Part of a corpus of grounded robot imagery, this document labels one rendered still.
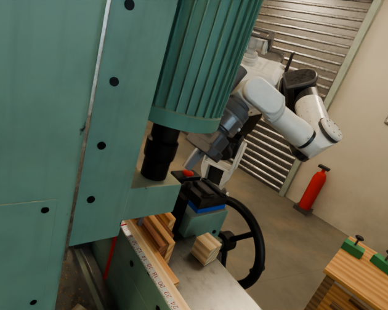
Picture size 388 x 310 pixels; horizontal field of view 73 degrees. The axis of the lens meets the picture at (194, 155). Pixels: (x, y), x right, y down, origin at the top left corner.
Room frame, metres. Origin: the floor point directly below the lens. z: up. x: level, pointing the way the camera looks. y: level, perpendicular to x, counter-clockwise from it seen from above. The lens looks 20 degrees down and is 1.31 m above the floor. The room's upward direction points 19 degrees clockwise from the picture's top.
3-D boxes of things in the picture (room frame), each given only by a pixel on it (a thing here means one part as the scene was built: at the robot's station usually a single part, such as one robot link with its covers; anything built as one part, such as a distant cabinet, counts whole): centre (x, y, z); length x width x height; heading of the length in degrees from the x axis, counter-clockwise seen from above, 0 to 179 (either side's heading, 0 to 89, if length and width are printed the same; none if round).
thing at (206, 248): (0.49, -0.09, 0.92); 0.05 x 0.04 x 0.04; 52
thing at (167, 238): (0.52, 0.07, 0.93); 0.24 x 0.01 x 0.06; 44
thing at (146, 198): (0.45, 0.08, 1.03); 0.14 x 0.07 x 0.09; 134
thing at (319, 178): (2.92, -1.45, 0.30); 0.19 x 0.18 x 0.60; 141
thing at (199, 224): (0.63, -0.04, 0.91); 0.15 x 0.14 x 0.09; 44
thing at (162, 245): (0.51, 0.08, 0.93); 0.23 x 0.02 x 0.05; 44
